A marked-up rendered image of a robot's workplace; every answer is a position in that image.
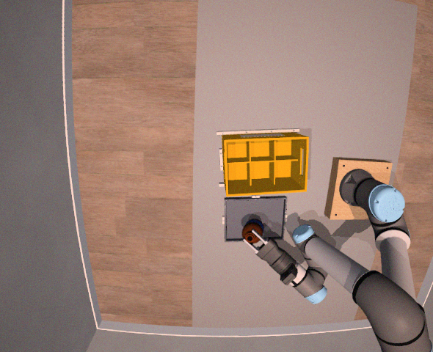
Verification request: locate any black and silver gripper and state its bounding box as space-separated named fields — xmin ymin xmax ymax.
xmin=243 ymin=229 xmax=306 ymax=287

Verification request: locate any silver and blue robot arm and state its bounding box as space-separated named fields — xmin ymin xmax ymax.
xmin=293 ymin=169 xmax=432 ymax=352

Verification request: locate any yellow open-top crate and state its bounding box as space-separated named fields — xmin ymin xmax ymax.
xmin=222 ymin=132 xmax=309 ymax=197

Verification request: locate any brown glass bottle with blue label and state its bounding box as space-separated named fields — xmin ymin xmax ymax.
xmin=242 ymin=219 xmax=264 ymax=243

